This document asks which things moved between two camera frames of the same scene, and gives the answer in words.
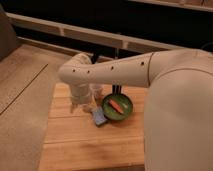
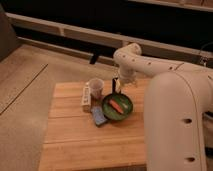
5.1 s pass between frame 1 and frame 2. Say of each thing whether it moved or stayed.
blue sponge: stayed
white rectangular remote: moved
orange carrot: stayed
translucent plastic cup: stayed
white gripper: moved
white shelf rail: stayed
